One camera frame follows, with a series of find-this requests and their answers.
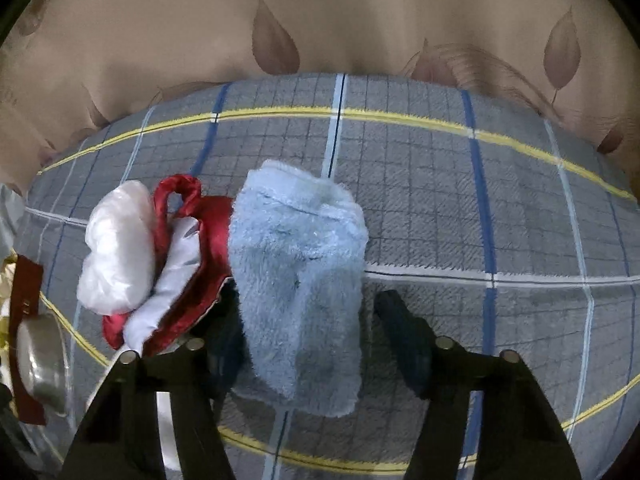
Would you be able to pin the beige leaf print curtain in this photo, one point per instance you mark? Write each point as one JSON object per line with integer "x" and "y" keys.
{"x": 70, "y": 67}

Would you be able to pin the white shiny plastic bundle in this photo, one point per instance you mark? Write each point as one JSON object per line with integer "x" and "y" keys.
{"x": 117, "y": 275}

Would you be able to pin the light blue fluffy towel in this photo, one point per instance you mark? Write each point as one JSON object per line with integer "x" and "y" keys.
{"x": 296, "y": 250}

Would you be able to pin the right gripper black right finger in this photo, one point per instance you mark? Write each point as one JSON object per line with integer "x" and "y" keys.
{"x": 520, "y": 435}

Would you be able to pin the red white satin cap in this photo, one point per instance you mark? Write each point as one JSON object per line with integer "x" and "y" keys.
{"x": 190, "y": 238}

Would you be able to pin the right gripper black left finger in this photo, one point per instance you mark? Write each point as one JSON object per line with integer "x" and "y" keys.
{"x": 119, "y": 436}

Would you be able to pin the grey plaid tablecloth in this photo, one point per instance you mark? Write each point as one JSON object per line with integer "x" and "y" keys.
{"x": 498, "y": 227}

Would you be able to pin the stainless steel bowl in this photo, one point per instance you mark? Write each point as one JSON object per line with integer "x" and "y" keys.
{"x": 42, "y": 363}

